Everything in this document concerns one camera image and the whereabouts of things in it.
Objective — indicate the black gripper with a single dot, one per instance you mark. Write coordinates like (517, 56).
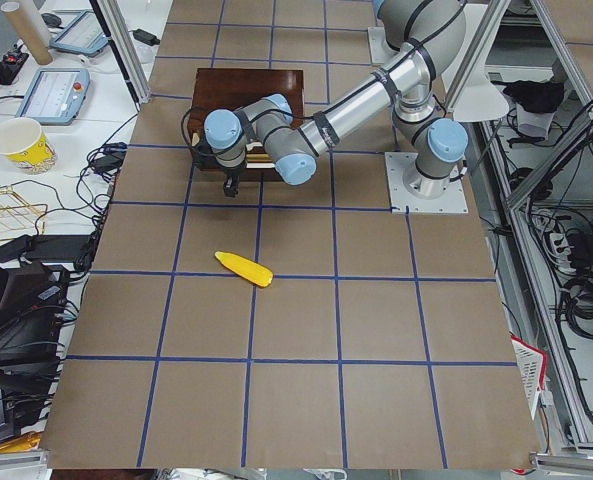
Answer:
(232, 178)

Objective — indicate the wooden drawer with white handle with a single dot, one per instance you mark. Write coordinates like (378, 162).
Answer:
(259, 166)

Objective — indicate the yellow corn cob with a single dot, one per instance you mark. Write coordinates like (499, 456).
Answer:
(245, 268)

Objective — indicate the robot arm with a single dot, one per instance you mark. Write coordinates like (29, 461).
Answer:
(426, 37)

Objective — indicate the black power adapter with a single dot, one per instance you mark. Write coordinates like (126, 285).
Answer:
(145, 37)

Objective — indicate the blue teach pendant near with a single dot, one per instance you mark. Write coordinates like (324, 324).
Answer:
(55, 96)

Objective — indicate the blue teach pendant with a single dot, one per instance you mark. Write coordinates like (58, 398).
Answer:
(55, 96)
(83, 35)

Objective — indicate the black power strip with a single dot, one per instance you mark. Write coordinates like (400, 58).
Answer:
(77, 249)

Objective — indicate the blue teach pendant far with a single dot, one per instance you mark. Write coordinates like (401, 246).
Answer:
(83, 35)

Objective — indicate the yellow popcorn paper cup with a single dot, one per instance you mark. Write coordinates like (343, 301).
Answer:
(24, 142)

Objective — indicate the cardboard tube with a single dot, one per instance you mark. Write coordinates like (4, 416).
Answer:
(25, 18)

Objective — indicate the white chair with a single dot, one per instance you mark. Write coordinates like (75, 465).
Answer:
(470, 95)

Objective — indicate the red white plastic basket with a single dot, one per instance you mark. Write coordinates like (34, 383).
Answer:
(532, 363)

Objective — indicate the aluminium frame post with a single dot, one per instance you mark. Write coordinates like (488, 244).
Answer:
(115, 29)

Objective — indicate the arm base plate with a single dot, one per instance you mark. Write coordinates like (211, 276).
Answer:
(410, 192)
(380, 51)

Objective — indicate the gold wire basket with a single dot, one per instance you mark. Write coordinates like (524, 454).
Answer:
(18, 216)

